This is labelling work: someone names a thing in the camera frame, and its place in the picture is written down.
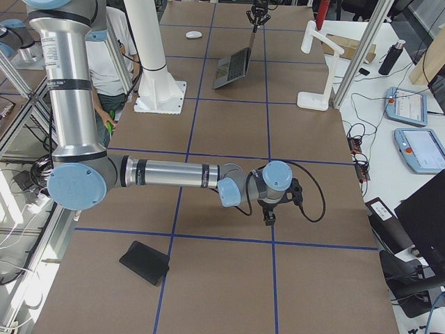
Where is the small black puck device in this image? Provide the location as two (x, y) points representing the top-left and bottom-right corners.
(359, 68), (370, 76)

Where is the red cylinder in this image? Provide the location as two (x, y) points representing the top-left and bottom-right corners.
(315, 0), (330, 31)

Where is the black mouse pad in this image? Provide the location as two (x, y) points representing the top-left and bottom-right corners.
(119, 241), (170, 286)

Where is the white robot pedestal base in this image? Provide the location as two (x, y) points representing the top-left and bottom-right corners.
(124, 0), (187, 115)

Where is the grey laptop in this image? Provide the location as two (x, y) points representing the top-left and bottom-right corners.
(212, 28), (257, 89)

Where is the orange circuit board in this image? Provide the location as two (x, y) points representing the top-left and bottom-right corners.
(347, 137), (370, 183)

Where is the blue teach pendant far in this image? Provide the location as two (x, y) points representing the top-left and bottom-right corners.
(385, 87), (428, 127)

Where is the blue teach pendant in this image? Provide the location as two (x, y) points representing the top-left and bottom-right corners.
(394, 128), (444, 175)
(385, 87), (428, 127)

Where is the blue teach pendant near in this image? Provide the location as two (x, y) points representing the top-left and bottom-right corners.
(394, 128), (444, 175)

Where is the cardboard box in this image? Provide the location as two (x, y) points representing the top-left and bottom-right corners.
(326, 33), (376, 63)

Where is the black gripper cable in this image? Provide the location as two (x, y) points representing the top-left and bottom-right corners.
(231, 160), (327, 223)

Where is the white computer mouse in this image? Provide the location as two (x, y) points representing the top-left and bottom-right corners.
(186, 31), (202, 39)

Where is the person in white shirt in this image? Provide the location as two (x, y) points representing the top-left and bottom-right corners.
(86, 7), (139, 147)

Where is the black water bottle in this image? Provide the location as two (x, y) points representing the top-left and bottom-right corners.
(378, 40), (406, 75)

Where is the aluminium frame post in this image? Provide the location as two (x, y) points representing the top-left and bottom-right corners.
(332, 0), (394, 109)

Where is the black monitor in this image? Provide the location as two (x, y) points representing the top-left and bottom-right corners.
(395, 171), (444, 272)

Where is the black box white label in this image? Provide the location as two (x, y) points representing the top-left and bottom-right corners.
(365, 197), (414, 253)

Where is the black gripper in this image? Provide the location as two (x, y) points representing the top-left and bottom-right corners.
(246, 0), (270, 26)
(257, 177), (304, 227)

